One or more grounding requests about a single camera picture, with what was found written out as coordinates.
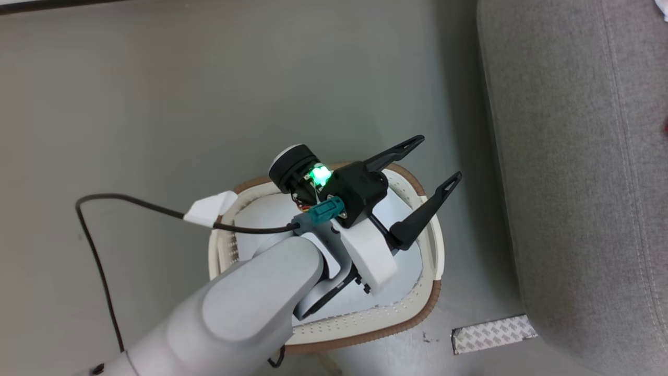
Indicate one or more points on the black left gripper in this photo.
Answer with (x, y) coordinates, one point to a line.
(360, 190)

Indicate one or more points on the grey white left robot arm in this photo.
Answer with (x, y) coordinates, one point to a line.
(235, 313)

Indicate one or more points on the grey fabric sofa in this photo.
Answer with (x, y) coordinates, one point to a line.
(574, 156)

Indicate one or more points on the white laundry basket brown rim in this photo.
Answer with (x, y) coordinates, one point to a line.
(365, 329)

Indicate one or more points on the white and black baseboard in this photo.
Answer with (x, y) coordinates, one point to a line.
(42, 6)

